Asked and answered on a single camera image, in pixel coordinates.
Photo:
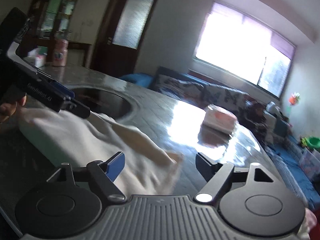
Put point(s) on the dark wooden glass-panel door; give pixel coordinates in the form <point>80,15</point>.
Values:
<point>125,27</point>

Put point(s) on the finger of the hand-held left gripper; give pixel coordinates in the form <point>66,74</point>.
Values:
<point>77,108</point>
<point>62,88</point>

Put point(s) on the colourful pinwheel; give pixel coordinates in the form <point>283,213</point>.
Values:
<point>293,98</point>

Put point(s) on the white garment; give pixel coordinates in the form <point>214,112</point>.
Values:
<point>306,225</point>

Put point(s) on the pink jar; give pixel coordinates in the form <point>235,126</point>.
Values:
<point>60,53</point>

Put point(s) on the grey quilted star table cover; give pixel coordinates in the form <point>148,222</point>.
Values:
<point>155,105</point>

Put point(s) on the clear plastic storage box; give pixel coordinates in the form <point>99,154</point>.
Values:
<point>310,163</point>

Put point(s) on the purple window blind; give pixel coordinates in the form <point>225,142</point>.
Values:
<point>275,40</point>

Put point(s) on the glass-front display cabinet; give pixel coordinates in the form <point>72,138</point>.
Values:
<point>55,12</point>

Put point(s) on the person's left hand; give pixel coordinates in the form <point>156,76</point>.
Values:
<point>8,111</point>

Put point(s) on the dark wooden sideboard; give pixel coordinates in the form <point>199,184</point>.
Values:
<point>80,52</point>

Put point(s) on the large window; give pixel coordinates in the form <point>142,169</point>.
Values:
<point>232,47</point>

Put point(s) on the cream long-sleeved garment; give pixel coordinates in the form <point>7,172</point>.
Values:
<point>75,140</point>

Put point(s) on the small green toy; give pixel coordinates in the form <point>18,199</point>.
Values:
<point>304,142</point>

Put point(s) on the pink and white tissue pack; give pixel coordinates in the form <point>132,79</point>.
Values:
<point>220,118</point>

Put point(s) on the blue corner sofa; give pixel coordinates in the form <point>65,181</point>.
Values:
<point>282,160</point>

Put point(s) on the long butterfly print cushion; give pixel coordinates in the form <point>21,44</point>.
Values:
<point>180,85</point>

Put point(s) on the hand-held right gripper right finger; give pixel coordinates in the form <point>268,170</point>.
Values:
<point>203,166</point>

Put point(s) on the tall butterfly print cushion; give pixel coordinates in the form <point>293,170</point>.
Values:
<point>225,96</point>

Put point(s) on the brown patterned blanket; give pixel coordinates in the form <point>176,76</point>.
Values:
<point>256,120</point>

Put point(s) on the green plastic bowl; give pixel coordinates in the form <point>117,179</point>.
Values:
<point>314,142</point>

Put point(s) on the white stuffed toy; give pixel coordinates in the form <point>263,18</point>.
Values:
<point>273,107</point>

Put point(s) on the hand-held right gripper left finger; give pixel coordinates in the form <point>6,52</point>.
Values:
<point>116,166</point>

